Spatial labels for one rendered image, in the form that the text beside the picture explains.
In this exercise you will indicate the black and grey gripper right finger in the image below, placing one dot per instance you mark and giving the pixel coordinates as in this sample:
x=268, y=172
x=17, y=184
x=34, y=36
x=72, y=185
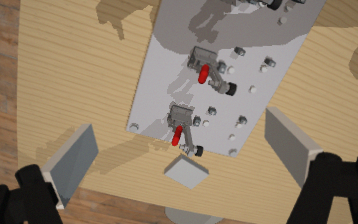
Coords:
x=315, y=171

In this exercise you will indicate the grey metal fixture plate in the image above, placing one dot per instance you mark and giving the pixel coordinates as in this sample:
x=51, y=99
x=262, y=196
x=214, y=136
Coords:
x=217, y=26

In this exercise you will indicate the grey rectangular plate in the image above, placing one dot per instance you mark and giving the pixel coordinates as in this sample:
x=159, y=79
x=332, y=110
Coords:
x=186, y=172

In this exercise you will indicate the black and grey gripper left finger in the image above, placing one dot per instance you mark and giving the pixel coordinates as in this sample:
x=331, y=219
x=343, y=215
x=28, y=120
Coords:
x=52, y=186

